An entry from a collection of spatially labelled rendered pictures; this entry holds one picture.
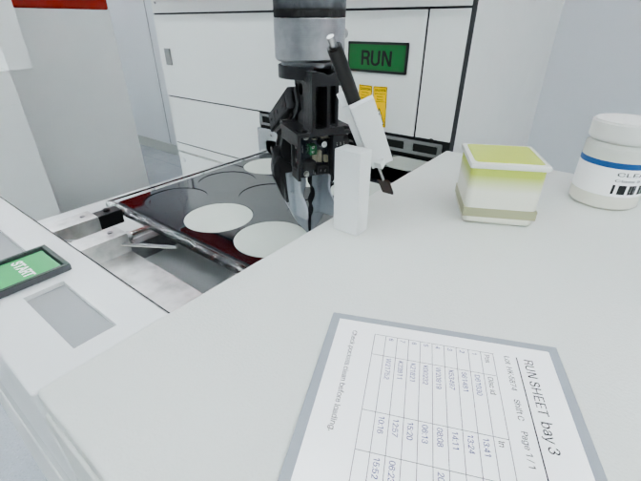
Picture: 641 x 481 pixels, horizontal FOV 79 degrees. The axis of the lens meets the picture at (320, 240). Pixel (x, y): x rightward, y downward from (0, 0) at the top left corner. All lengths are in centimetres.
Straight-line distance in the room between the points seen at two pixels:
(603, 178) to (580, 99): 163
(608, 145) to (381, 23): 40
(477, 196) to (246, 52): 66
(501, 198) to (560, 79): 174
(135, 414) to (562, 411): 23
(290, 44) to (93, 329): 31
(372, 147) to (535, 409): 25
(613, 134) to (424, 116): 30
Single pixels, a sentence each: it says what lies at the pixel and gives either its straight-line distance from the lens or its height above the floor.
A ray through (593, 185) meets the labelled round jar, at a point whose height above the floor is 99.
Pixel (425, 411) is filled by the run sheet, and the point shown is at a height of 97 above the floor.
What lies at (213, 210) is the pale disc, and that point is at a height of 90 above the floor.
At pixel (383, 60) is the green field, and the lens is 74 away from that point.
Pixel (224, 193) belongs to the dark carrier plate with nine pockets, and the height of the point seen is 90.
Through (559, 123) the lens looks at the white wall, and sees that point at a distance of 218.
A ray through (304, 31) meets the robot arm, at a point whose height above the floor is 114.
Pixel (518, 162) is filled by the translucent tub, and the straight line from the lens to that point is 43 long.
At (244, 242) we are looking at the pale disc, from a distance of 52.
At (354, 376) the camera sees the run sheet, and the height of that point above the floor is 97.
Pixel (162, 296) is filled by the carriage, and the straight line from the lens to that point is 48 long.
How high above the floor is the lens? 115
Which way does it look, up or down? 29 degrees down
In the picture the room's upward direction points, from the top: straight up
